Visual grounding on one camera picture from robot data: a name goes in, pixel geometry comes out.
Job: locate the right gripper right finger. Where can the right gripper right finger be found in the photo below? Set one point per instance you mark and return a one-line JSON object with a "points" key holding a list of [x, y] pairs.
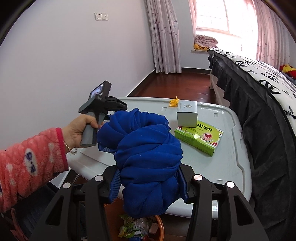
{"points": [[219, 211]]}

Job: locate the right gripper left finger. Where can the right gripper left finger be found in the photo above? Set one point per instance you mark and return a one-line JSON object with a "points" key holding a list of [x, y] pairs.
{"points": [[77, 211]]}

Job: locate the green snack wrapper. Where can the green snack wrapper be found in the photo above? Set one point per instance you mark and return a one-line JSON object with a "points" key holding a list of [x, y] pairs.
{"points": [[129, 227]]}

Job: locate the blue cloth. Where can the blue cloth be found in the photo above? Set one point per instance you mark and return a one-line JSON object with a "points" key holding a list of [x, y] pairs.
{"points": [[148, 157]]}

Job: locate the green medicine box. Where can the green medicine box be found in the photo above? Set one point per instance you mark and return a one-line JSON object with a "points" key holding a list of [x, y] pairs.
{"points": [[203, 137]]}

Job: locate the white square box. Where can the white square box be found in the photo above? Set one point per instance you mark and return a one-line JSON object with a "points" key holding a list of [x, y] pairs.
{"points": [[187, 113]]}

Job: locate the orange trash bin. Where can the orange trash bin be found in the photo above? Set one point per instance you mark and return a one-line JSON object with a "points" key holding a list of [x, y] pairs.
{"points": [[150, 228]]}

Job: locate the person left hand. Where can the person left hand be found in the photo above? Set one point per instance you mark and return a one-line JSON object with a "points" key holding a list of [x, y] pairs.
{"points": [[72, 133]]}

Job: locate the grey plastic storage box lid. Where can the grey plastic storage box lid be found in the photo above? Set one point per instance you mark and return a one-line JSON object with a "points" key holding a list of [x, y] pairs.
{"points": [[228, 163]]}

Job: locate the yellow plastic clip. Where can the yellow plastic clip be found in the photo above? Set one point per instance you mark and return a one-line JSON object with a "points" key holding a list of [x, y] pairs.
{"points": [[174, 102]]}

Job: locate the left pink curtain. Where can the left pink curtain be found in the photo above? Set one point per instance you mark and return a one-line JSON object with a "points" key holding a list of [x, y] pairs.
{"points": [[164, 31]]}

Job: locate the pink curtain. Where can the pink curtain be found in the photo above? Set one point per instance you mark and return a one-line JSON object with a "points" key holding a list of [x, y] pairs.
{"points": [[164, 31], [273, 45]]}

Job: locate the bed with black white blanket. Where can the bed with black white blanket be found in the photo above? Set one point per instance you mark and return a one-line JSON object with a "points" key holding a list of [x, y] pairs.
{"points": [[265, 105]]}

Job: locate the folded pink blanket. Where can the folded pink blanket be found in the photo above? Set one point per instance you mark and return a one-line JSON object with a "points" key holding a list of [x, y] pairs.
{"points": [[203, 43]]}

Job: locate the window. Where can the window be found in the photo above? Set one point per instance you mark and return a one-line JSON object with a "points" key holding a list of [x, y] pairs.
{"points": [[225, 17]]}

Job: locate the red yellow pillow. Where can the red yellow pillow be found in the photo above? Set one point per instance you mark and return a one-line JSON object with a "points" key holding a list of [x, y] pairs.
{"points": [[288, 70]]}

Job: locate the right pink curtain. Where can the right pink curtain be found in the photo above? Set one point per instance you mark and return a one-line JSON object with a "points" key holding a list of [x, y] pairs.
{"points": [[273, 45]]}

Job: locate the white wall switch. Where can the white wall switch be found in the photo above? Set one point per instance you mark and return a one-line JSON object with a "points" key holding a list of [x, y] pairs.
{"points": [[101, 16]]}

